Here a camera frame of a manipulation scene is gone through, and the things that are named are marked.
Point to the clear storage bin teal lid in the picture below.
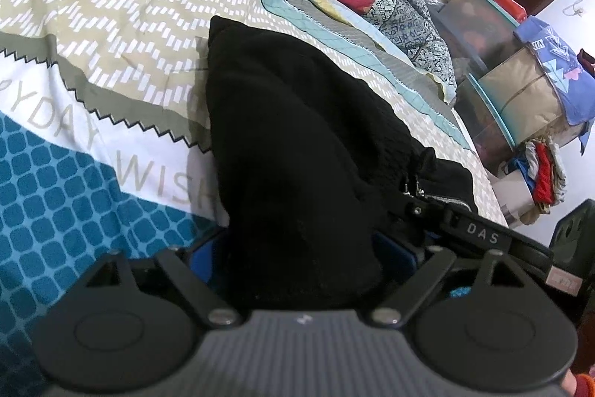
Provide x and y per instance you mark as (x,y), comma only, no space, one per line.
(483,29)
(488,122)

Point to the black plastic stool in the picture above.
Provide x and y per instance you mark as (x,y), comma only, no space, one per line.
(576,229)

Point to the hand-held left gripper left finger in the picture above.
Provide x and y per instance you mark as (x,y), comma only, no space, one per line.
(208,256)

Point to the black pants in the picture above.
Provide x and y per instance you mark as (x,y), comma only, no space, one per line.
(288,155)

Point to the pile of colourful clothes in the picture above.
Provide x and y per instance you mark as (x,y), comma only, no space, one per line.
(544,173)

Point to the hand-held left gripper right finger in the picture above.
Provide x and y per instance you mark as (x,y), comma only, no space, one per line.
(393,252)

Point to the blue printed cloth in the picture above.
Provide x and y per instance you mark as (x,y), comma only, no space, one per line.
(558,62)

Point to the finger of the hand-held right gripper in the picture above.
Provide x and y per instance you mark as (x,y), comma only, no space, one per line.
(430,213)

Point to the beige fabric bag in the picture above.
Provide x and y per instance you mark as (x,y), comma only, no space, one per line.
(516,94)

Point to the patterned bed sheet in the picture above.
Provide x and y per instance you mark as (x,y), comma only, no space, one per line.
(116,53)

